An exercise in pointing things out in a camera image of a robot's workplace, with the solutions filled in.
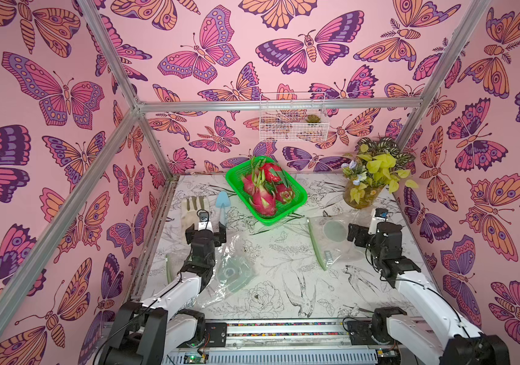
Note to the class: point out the potted plant in amber vase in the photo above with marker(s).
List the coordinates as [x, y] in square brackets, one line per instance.
[376, 165]

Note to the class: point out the clear green zip-top bag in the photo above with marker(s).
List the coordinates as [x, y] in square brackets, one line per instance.
[228, 273]

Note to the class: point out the green plastic basket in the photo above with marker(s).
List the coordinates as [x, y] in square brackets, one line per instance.
[234, 179]

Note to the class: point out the small succulent in wire basket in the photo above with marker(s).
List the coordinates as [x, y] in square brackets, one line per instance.
[313, 119]

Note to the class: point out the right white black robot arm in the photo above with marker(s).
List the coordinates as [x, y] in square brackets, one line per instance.
[424, 296]

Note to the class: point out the pink dragon fruit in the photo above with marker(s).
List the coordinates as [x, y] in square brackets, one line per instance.
[264, 201]
[284, 194]
[249, 179]
[272, 173]

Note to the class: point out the white wire wall basket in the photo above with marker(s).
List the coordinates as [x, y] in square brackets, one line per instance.
[283, 119]

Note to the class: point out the metal base rail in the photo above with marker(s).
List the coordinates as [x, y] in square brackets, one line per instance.
[295, 341]

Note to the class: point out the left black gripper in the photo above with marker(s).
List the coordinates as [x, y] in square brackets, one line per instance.
[219, 236]

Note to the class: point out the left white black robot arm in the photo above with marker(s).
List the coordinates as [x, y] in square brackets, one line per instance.
[145, 332]

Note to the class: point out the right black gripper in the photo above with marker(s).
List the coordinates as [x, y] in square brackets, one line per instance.
[362, 235]

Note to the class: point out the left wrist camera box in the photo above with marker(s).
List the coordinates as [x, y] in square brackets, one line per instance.
[204, 221]

